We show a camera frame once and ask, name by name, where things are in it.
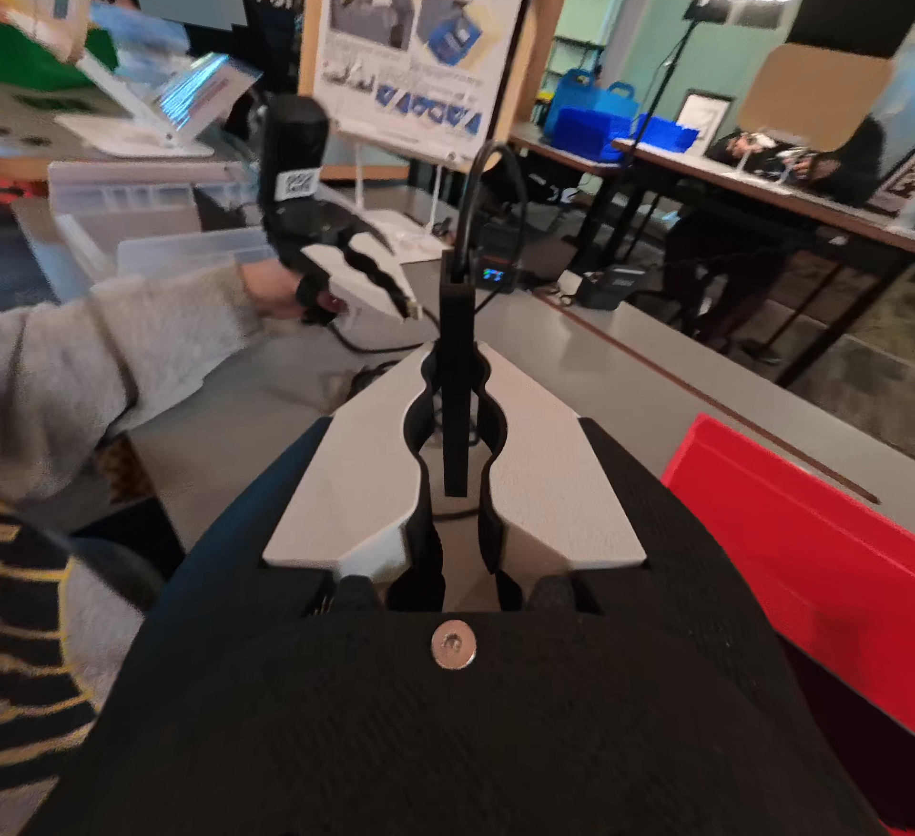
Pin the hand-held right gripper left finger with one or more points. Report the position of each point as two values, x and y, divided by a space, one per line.
343 493

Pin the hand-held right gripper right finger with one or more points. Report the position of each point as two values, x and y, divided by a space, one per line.
565 493

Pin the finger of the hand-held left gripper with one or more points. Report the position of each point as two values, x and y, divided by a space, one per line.
389 271
350 285

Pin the black usb hub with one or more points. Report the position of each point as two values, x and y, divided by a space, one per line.
456 350

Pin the clear plastic bin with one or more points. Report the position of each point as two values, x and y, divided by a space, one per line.
143 207

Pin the person's left forearm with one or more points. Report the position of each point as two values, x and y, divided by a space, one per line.
107 364

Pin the person's left hand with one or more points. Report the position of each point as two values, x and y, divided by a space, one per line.
271 292

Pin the white board stand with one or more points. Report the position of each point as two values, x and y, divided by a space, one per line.
400 235

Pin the charger case with display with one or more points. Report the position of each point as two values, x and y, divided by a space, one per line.
497 264

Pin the wooden instruction board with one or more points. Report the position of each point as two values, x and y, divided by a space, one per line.
309 28

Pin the clear tilted stand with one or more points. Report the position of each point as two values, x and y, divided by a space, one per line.
186 92

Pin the printed instruction poster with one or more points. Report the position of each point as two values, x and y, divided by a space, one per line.
429 28

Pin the wooden workbench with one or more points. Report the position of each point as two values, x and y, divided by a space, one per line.
557 149

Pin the red plastic tray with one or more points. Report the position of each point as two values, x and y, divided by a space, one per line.
786 564

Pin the blue plastic tray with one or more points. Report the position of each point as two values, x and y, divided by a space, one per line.
607 132

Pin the green mat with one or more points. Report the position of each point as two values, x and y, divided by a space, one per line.
36 60

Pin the wooden pillar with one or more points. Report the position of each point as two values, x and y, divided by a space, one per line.
543 28

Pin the small framed sign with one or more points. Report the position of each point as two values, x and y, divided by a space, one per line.
704 114

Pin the wooden desk black legs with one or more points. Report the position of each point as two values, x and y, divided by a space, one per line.
786 196

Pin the clear acrylic fixture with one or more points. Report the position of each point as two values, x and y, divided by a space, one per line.
772 160

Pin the framed marker sign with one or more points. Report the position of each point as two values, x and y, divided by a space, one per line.
897 185

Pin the black hanging panel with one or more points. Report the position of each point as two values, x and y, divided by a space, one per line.
850 7

